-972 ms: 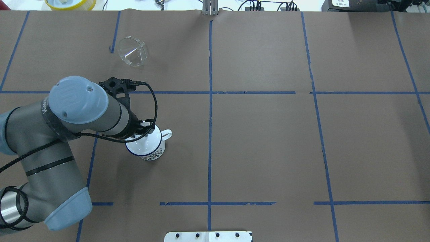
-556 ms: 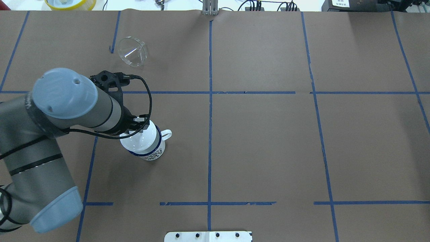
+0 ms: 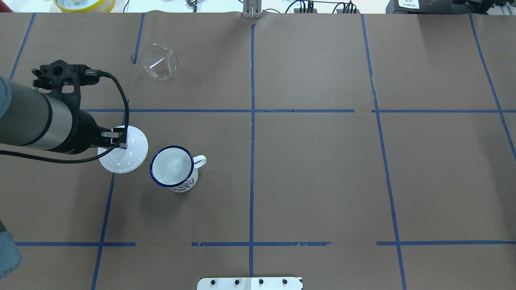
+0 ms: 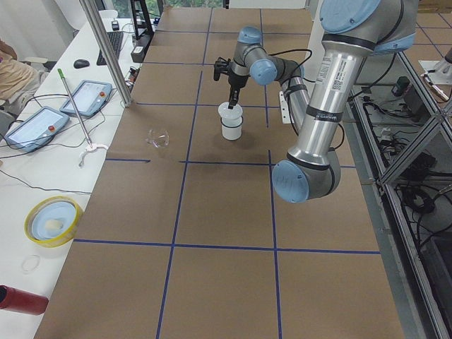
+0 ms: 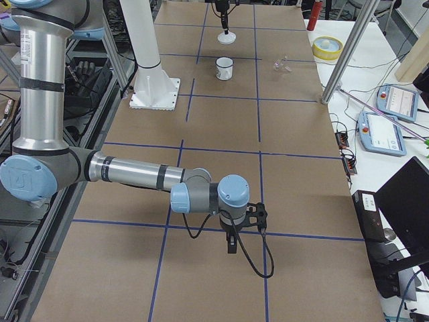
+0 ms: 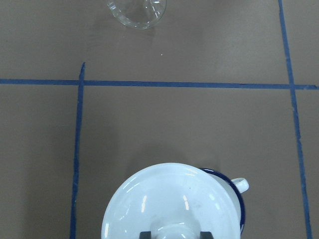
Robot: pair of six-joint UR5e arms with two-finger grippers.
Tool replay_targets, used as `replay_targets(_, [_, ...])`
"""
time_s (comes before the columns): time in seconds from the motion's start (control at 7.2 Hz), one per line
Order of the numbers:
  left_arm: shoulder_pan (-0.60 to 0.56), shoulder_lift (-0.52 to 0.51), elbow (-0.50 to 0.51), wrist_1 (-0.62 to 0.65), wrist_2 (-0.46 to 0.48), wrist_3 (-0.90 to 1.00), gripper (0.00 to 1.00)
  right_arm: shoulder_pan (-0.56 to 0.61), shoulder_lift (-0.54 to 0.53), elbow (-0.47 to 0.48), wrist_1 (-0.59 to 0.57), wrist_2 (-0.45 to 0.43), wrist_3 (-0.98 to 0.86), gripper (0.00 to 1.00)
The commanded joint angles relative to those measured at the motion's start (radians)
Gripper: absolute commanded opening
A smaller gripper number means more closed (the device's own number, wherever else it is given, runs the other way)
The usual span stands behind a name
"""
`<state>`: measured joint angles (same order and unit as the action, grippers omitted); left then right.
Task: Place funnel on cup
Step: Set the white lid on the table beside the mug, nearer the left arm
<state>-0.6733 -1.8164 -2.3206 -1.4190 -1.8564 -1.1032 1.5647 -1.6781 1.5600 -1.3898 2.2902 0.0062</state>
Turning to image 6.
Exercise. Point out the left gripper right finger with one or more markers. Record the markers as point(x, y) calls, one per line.
point(206, 235)

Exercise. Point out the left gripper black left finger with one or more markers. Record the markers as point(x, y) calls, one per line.
point(145, 235)

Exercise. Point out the white cup lid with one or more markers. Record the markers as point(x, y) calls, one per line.
point(173, 201)

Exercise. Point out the clear plastic funnel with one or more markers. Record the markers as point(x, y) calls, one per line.
point(138, 14)

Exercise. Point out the white enamel cup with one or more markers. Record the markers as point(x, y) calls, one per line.
point(234, 188)

